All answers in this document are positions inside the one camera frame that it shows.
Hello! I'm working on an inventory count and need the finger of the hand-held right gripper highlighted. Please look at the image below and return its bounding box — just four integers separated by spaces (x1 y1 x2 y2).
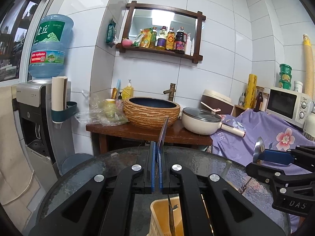
246 162 315 197
259 146 315 166

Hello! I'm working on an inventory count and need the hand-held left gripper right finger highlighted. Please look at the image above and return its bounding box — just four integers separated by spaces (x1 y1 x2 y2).
159 150 288 236

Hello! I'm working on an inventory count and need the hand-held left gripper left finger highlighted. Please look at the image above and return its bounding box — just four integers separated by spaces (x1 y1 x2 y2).
30 141 157 236

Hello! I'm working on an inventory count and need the metal spoon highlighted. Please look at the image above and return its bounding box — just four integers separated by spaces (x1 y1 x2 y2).
239 136 266 195

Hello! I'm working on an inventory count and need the dark kitchen knife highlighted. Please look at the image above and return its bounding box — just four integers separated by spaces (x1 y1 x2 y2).
158 116 176 236

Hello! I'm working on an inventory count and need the yellow plastic utensil basket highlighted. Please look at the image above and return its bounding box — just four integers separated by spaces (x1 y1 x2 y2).
149 199 185 236

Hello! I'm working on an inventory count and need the purple floral cloth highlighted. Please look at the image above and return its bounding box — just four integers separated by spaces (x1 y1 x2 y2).
212 109 315 234

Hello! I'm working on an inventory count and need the white appliance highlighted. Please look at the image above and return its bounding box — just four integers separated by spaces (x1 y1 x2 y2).
303 112 315 140

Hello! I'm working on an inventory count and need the woven pattern basin sink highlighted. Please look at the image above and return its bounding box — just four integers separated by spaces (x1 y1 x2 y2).
123 97 181 130

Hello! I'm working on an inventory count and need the white microwave oven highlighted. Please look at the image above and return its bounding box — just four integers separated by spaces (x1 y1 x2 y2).
266 87 314 129

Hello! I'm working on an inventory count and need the brown glass bottle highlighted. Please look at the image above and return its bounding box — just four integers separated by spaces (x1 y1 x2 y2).
253 91 263 112

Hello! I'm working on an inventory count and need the dark wooden sink stand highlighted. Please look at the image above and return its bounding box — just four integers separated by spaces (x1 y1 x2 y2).
86 120 213 156

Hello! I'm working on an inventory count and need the small wooden box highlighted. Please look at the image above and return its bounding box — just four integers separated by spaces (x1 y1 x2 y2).
232 104 247 118

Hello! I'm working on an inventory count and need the cream cooking pot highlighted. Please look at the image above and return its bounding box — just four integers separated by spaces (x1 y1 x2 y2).
181 107 246 138

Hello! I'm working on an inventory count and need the yellow wrap roll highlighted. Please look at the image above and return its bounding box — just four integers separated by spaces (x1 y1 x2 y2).
245 74 258 109

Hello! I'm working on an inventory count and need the glass pot lid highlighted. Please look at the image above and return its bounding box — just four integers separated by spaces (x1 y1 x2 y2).
182 107 222 123

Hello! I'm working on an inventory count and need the floral pump bottle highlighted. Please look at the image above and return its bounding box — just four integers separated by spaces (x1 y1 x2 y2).
116 92 125 111

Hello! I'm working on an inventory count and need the yellow cup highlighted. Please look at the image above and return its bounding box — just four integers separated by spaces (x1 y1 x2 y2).
105 99 116 118

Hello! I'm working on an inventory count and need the yellow pump soap bottle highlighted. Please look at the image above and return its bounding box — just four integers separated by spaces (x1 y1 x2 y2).
122 79 134 100

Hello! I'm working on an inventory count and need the brass faucet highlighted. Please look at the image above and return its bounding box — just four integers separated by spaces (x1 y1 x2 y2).
163 83 176 101

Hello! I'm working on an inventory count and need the clear plastic bag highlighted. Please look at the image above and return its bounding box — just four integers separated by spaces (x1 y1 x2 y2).
74 91 130 126

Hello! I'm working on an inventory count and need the grey round bin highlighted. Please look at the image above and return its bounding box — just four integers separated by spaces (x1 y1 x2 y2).
60 152 95 176

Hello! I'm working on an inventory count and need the pink white rice paddle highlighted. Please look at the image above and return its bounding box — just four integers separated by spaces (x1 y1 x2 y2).
200 101 221 113

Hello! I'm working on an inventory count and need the brown white rice cooker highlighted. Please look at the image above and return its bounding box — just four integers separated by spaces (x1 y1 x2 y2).
202 89 234 115

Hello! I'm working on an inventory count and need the teal cup holder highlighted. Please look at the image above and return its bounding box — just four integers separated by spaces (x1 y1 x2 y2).
51 101 78 124

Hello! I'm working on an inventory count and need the beige paper cup tube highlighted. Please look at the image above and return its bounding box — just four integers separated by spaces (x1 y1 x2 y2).
51 76 68 111

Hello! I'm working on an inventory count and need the green refill pouch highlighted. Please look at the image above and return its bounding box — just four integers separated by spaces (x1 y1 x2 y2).
132 33 144 47

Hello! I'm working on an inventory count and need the purple label bottle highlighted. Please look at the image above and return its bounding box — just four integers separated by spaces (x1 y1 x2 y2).
157 26 168 50

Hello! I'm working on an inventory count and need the yellow label sauce bottle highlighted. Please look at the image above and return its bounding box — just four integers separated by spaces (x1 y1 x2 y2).
165 28 176 51

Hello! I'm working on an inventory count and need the dark soy sauce bottle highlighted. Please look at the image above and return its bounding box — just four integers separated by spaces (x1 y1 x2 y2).
174 27 187 54

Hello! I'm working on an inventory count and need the yellow refill pouch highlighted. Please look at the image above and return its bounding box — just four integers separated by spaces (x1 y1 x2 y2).
140 28 153 48

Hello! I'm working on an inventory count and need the grey water dispenser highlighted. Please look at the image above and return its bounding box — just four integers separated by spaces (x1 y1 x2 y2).
16 79 74 187

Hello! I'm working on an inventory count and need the green hanging packet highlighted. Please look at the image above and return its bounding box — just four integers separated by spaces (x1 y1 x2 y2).
105 20 118 48

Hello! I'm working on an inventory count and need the blue water jug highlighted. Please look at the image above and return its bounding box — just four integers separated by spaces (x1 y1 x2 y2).
28 14 74 79

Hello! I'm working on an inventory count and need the wooden framed mirror shelf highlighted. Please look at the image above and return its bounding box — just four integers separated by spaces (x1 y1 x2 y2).
116 1 206 65

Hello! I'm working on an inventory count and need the sliding window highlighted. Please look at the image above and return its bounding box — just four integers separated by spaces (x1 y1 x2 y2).
0 0 56 82

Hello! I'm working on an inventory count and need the beige corrugated hose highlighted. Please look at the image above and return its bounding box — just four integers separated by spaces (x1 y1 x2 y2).
302 34 315 96

